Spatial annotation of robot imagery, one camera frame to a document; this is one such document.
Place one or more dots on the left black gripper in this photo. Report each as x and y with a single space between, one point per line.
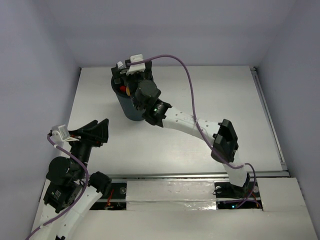
88 139

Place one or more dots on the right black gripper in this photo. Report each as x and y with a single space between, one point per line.
149 65

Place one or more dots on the orange drink bottle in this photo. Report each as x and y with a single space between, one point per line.
127 90

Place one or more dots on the red label clear bottle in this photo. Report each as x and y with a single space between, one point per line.
122 88

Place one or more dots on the clear unlabelled plastic bottle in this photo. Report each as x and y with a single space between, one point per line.
120 72

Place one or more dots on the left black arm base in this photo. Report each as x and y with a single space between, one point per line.
101 182

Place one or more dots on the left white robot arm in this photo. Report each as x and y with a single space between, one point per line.
72 190

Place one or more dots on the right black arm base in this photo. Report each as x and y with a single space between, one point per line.
228 191

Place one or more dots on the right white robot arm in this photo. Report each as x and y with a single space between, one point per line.
220 136

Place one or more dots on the dark grey plastic bin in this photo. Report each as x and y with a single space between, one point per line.
126 104

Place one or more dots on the white foam block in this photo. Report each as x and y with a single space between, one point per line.
170 195

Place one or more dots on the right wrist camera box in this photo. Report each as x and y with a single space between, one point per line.
135 64

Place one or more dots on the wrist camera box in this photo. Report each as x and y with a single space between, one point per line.
135 64
60 133

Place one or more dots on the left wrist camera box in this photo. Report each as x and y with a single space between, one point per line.
60 133

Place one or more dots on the aluminium rail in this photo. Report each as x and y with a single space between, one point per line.
259 174

